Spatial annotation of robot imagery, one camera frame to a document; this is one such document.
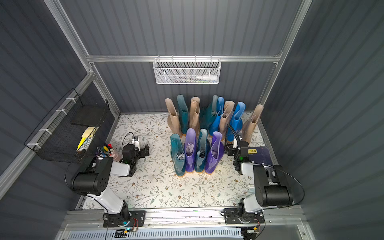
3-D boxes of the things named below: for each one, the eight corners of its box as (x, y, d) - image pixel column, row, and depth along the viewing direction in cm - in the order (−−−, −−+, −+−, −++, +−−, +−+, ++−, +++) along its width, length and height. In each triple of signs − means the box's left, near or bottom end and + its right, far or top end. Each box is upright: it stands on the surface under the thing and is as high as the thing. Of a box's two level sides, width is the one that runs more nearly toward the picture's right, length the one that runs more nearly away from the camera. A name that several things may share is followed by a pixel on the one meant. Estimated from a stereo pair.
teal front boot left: (176, 179, 88) (170, 158, 68) (175, 158, 97) (170, 134, 77) (187, 178, 89) (184, 157, 68) (185, 157, 98) (183, 133, 77)
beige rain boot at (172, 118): (176, 143, 104) (171, 118, 84) (168, 125, 115) (163, 99, 95) (182, 141, 106) (179, 116, 85) (174, 123, 116) (170, 97, 96)
